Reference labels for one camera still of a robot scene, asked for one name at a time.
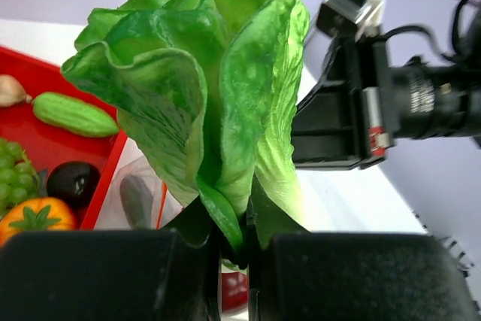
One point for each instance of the clear zip bag orange zipper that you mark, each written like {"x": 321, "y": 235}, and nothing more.
{"x": 165, "y": 206}

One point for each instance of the green grapes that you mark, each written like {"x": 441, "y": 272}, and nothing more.
{"x": 19, "y": 179}

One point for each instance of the purple mangosteen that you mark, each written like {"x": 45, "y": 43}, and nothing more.
{"x": 74, "y": 183}

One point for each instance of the dark green cucumber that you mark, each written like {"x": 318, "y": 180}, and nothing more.
{"x": 137, "y": 201}

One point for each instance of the orange persimmon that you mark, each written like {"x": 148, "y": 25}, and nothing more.
{"x": 37, "y": 214}

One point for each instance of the red plastic tray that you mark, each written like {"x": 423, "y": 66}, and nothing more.
{"x": 48, "y": 146}

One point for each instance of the red bell pepper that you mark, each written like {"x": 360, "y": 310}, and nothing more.
{"x": 235, "y": 291}

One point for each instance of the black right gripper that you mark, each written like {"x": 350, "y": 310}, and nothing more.
{"x": 416, "y": 101}

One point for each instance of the green lettuce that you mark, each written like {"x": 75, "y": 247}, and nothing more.
{"x": 207, "y": 89}

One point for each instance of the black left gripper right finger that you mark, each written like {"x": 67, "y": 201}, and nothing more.
{"x": 299, "y": 275}

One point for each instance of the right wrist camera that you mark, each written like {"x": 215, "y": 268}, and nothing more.
{"x": 357, "y": 18}

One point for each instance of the garlic bulb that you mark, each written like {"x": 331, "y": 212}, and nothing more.
{"x": 12, "y": 92}

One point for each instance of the light green bitter gourd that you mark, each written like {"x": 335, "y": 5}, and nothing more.
{"x": 74, "y": 115}

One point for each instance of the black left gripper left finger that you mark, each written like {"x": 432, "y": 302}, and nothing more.
{"x": 165, "y": 274}

